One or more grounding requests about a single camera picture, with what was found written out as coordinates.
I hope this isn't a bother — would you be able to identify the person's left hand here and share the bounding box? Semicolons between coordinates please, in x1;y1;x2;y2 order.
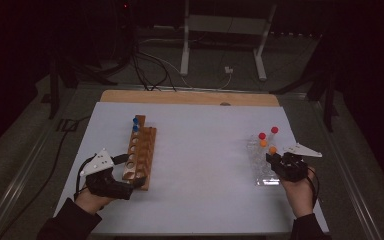
74;186;115;215

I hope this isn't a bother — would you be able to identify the black metal stand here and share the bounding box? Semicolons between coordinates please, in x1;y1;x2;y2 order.
269;66;340;133
46;49;118;120

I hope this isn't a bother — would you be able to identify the clear plastic tube rack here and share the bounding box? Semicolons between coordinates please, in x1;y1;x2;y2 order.
246;134;282;187

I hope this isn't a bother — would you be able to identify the person's right hand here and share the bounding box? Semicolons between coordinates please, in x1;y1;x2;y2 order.
279;165;318;219

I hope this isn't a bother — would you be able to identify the red capped test tube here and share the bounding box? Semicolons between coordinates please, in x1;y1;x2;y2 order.
268;125;280;143
257;132;268;149

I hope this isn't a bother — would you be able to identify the white metal stand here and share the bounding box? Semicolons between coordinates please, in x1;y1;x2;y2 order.
179;0;278;82

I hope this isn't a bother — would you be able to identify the hand-held gripper cable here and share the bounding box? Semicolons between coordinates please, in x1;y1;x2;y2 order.
306;166;323;204
74;156;96;201

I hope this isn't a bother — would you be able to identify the bundle of black cables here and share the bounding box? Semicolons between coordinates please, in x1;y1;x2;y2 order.
130;39;178;92

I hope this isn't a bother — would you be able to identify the long black floor cable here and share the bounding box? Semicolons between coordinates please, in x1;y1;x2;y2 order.
0;114;92;240

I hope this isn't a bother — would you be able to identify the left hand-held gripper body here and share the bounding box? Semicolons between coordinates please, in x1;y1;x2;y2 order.
79;148;135;201

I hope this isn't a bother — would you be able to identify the wooden test tube rack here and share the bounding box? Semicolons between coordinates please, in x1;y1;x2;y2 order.
122;114;158;192

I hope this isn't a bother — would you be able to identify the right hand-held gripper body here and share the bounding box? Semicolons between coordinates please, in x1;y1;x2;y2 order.
269;143;324;183

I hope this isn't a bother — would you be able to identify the white cable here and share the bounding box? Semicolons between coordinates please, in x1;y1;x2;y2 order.
139;37;233;90

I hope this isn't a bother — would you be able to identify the white table mat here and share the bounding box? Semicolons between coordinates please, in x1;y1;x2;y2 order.
47;101;330;236

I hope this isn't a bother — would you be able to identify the aluminium floor rail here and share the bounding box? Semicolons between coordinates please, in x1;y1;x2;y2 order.
308;96;384;240
0;87;81;240

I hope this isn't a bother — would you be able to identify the black computer tower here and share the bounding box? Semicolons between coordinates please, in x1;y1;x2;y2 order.
91;0;138;66

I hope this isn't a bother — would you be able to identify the right hand-held gripper cable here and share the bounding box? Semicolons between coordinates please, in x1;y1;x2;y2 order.
306;166;323;204

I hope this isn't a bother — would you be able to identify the left hand-held gripper cable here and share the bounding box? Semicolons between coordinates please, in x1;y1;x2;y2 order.
74;156;96;201

